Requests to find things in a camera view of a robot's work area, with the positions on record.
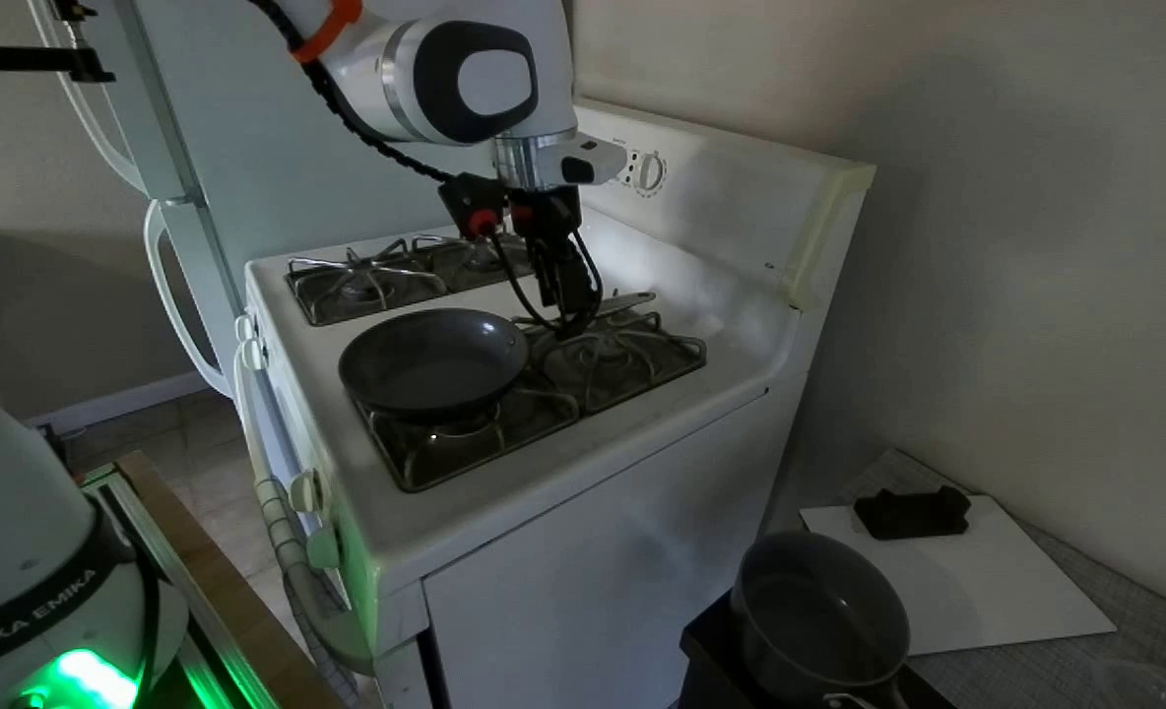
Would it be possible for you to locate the black grate with handle marks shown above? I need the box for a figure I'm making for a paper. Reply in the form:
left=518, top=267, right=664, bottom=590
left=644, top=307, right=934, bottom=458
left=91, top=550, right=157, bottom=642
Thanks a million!
left=342, top=307, right=712, bottom=496

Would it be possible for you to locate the wooden plank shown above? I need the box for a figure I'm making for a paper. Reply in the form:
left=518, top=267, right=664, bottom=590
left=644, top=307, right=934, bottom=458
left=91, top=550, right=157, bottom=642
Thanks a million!
left=115, top=450, right=342, bottom=709

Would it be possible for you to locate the white flat sheet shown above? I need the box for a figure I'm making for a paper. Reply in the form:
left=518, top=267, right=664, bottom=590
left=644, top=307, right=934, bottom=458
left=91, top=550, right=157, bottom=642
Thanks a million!
left=795, top=490, right=1121, bottom=662

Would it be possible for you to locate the white gas stove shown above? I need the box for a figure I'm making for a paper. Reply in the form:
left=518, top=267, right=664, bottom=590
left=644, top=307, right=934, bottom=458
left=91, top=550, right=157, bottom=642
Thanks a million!
left=232, top=96, right=878, bottom=709

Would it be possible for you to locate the small gray pot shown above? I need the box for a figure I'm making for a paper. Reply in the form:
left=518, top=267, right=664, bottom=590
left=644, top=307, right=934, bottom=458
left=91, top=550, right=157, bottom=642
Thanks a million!
left=731, top=529, right=913, bottom=709

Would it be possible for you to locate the black frying pan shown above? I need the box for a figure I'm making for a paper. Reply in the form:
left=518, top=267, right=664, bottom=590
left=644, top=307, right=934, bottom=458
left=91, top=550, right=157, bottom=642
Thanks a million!
left=341, top=292, right=668, bottom=427

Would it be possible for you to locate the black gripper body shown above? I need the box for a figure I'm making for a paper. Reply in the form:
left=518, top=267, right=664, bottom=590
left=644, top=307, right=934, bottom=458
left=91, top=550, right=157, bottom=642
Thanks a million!
left=501, top=179, right=594, bottom=285

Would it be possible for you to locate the white refrigerator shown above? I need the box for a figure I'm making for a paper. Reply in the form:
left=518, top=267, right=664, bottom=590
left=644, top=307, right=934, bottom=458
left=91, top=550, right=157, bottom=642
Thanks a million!
left=83, top=0, right=519, bottom=397

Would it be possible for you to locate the black flat item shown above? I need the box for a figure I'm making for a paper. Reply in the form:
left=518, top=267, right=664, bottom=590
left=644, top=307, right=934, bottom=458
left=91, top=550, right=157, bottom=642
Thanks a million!
left=850, top=486, right=977, bottom=542

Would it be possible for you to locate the black burner grate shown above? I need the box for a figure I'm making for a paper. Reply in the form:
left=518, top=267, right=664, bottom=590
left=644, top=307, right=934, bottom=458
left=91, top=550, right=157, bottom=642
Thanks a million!
left=283, top=231, right=535, bottom=330

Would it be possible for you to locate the white oven door handle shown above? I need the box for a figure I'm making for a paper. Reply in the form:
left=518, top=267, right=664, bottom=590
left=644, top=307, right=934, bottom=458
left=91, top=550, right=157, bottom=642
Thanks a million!
left=228, top=310, right=342, bottom=574

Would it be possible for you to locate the orange cable strap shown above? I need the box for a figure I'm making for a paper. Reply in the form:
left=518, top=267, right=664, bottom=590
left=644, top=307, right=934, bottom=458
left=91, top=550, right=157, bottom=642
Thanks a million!
left=297, top=0, right=366, bottom=64

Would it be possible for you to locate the long white refrigerator handle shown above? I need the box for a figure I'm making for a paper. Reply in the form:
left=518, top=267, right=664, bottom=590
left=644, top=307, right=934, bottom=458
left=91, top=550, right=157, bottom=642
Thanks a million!
left=28, top=0, right=153, bottom=201

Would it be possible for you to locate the metal robot mounting platform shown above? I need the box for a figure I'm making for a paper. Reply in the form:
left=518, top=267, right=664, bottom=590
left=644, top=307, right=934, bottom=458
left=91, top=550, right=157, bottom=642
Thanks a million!
left=74, top=464, right=266, bottom=709

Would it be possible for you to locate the thin black cable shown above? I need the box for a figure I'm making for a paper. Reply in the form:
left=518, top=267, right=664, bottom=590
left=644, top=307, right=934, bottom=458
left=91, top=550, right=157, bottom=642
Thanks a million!
left=482, top=227, right=577, bottom=339

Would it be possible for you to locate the red connector plug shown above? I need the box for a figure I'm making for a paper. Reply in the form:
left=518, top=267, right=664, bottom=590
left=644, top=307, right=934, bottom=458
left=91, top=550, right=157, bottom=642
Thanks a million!
left=461, top=201, right=501, bottom=246

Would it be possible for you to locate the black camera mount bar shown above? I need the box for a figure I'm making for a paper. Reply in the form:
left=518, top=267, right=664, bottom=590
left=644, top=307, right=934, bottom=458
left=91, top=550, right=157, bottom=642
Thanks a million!
left=0, top=42, right=120, bottom=85

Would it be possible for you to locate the short white refrigerator handle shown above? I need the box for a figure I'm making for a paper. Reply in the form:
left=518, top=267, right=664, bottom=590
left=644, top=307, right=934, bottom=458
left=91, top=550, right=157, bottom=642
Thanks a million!
left=138, top=193, right=239, bottom=401

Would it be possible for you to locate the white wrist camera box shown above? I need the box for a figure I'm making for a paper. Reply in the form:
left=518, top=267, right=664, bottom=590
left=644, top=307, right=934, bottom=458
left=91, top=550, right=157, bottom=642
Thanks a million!
left=493, top=130, right=632, bottom=190

